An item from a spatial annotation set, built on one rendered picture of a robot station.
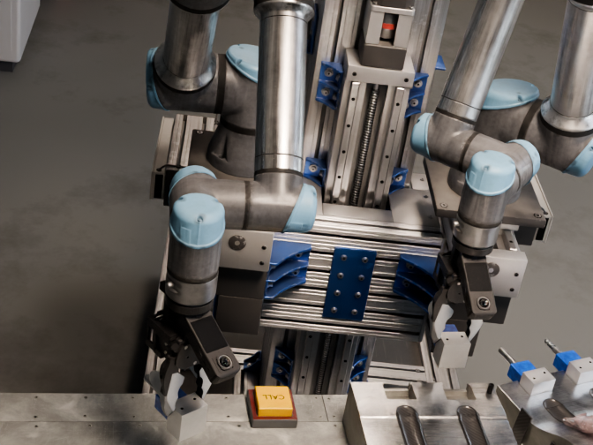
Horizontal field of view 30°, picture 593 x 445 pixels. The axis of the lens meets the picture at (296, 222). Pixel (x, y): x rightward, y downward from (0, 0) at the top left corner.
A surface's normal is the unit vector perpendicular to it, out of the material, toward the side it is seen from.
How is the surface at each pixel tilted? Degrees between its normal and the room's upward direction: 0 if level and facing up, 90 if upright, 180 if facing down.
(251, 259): 90
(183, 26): 125
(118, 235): 0
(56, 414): 0
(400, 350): 0
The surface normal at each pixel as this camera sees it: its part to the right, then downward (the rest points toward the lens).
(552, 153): -0.56, 0.61
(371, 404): 0.14, -0.84
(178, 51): -0.48, 0.80
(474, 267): 0.22, -0.45
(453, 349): 0.18, 0.53
